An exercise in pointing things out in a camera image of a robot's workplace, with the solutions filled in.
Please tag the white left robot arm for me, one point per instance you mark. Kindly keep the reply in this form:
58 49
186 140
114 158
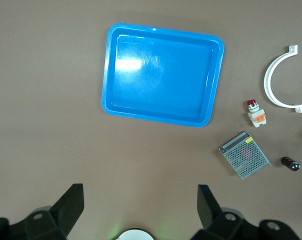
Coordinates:
136 235

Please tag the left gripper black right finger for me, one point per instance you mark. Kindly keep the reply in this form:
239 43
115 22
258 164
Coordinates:
223 225

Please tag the red indicator orange white body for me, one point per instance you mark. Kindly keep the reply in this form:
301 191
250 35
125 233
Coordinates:
256 115

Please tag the black cylindrical capacitor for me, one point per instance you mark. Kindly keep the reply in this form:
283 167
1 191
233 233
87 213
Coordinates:
289 163

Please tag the blue plastic tray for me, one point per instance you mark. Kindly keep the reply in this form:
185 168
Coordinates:
161 80

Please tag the large white curved clamp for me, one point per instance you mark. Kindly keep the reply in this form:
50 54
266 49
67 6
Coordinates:
267 82

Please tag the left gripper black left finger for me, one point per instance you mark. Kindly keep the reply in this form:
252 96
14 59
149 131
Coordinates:
53 222

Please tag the metal mesh power supply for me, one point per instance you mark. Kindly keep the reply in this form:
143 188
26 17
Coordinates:
246 156

